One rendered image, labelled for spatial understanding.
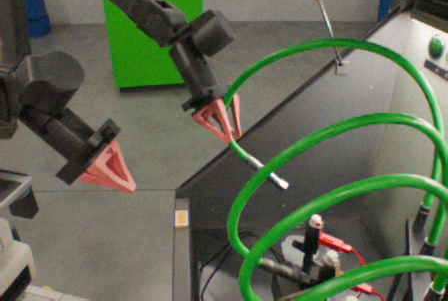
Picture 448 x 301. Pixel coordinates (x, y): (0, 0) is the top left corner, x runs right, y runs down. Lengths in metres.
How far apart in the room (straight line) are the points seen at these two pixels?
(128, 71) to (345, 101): 3.17
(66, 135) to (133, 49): 3.31
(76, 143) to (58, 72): 0.11
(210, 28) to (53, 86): 0.30
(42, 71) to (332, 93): 0.64
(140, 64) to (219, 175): 3.00
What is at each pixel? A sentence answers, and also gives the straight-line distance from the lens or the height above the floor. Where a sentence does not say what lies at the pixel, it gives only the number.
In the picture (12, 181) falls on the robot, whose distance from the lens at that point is 1.02.
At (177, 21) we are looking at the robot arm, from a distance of 0.70.
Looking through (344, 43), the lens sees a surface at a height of 1.43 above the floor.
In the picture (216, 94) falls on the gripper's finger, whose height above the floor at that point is 1.32.
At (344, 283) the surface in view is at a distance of 0.36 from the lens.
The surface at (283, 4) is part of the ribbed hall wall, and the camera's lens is 7.10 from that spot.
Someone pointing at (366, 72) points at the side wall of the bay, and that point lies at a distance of 0.90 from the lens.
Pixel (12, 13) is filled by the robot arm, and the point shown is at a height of 1.42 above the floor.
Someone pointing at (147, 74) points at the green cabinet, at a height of 0.21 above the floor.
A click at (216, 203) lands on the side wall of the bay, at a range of 1.00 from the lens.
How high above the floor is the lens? 1.58
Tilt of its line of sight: 30 degrees down
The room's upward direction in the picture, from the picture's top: straight up
